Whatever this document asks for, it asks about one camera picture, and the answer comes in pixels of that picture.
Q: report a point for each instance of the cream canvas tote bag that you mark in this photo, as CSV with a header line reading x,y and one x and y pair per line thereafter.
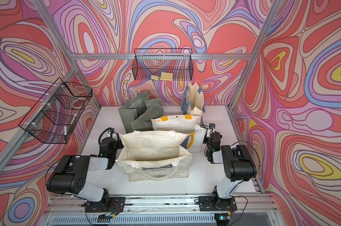
x,y
155,155

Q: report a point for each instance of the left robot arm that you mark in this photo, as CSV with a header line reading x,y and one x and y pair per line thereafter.
x,y
70,175

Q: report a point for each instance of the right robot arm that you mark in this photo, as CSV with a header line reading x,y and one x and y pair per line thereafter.
x,y
238,164

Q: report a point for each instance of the olive green fabric bag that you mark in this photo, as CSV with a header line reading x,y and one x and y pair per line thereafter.
x,y
137,113

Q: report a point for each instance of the yellow sticky notes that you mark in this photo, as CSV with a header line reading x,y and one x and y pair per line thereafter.
x,y
163,76

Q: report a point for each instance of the white bag yellow handles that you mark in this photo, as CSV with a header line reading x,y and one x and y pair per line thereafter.
x,y
186,124

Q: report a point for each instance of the beige bag blue handles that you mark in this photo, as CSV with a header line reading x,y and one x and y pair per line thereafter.
x,y
192,102

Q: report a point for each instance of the black wire basket back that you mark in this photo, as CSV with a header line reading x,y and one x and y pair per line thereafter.
x,y
153,61

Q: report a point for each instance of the black wire basket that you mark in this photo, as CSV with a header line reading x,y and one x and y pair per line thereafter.
x,y
54,117
153,61

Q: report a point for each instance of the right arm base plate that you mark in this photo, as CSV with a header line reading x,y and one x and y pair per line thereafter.
x,y
210,203

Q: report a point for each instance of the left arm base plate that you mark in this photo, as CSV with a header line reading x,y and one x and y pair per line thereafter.
x,y
110,204

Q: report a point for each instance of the black wire basket left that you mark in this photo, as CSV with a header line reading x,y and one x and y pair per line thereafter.
x,y
54,117

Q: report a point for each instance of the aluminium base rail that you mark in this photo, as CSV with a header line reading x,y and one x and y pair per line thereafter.
x,y
254,209

